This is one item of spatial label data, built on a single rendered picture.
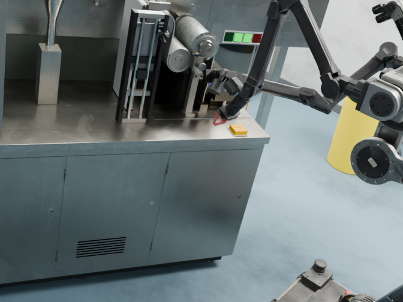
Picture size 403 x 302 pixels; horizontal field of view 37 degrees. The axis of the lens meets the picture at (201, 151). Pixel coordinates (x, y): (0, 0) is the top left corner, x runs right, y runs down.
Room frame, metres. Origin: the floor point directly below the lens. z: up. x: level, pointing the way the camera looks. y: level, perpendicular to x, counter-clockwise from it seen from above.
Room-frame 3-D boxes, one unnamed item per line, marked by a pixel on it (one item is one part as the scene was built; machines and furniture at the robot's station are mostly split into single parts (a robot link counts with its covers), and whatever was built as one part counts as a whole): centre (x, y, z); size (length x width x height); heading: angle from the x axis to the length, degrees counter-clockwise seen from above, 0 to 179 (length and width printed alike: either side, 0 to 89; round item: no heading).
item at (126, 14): (2.74, 0.47, 1.17); 0.34 x 0.05 x 0.54; 30
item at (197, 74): (2.72, 0.11, 1.05); 0.06 x 0.05 x 0.31; 30
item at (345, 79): (2.15, -0.45, 1.43); 0.10 x 0.05 x 0.09; 59
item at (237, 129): (2.65, -0.15, 0.91); 0.07 x 0.07 x 0.02; 30
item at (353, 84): (2.12, -0.52, 1.45); 0.09 x 0.08 x 0.12; 149
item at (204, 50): (2.76, 0.09, 1.25); 0.07 x 0.02 x 0.07; 120
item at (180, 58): (2.82, 0.27, 1.17); 0.26 x 0.12 x 0.12; 30
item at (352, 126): (4.32, -1.18, 0.31); 0.39 x 0.39 x 0.62
